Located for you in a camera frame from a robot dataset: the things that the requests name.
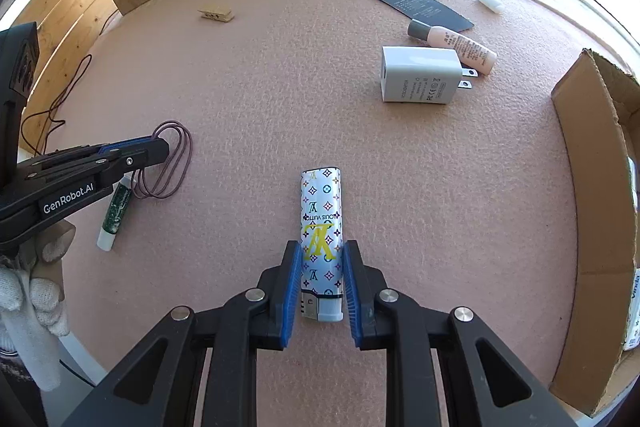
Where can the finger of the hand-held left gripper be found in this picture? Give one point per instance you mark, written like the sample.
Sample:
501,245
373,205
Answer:
150,154
125,145

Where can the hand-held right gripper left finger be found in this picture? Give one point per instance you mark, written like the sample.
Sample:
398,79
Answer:
290,297

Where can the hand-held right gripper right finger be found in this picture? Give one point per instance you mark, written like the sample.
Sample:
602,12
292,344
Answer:
352,297

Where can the green glue stick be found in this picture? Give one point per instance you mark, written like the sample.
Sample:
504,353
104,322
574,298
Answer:
116,212

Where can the patterned silver lighter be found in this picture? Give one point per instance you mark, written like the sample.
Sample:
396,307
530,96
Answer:
320,217

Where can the wooden clothespin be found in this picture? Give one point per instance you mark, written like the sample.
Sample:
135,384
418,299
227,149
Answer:
216,14

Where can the white wall charger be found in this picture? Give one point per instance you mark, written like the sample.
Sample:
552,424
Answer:
417,74

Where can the cardboard box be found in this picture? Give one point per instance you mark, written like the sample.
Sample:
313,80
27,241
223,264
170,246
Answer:
595,207

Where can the small pink bottle grey cap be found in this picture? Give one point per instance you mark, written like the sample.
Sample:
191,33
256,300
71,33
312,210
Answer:
457,48

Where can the small white cylinder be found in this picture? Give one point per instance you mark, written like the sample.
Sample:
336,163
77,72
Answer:
489,2

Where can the person's left hand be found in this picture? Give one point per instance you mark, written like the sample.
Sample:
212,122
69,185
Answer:
30,307

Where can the dark grey card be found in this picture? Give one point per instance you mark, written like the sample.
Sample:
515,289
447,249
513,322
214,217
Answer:
420,7

